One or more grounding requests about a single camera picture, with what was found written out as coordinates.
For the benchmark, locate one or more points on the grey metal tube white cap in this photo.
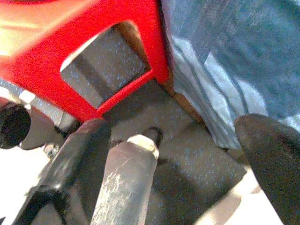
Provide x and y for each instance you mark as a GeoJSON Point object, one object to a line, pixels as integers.
{"type": "Point", "coordinates": [126, 182]}

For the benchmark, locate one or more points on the black round knob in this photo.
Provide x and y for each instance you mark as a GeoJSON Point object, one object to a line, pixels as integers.
{"type": "Point", "coordinates": [12, 126]}

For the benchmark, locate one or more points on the blue grey cloth garment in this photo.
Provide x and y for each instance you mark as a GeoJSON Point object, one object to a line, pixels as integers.
{"type": "Point", "coordinates": [234, 47]}

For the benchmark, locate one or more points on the red plastic laundry basket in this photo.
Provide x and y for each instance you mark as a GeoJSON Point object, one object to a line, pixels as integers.
{"type": "Point", "coordinates": [35, 65]}

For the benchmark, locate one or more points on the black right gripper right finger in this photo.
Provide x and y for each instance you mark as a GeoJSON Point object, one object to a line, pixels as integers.
{"type": "Point", "coordinates": [276, 164]}

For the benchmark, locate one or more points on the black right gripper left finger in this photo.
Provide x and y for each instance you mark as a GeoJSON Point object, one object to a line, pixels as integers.
{"type": "Point", "coordinates": [70, 159]}

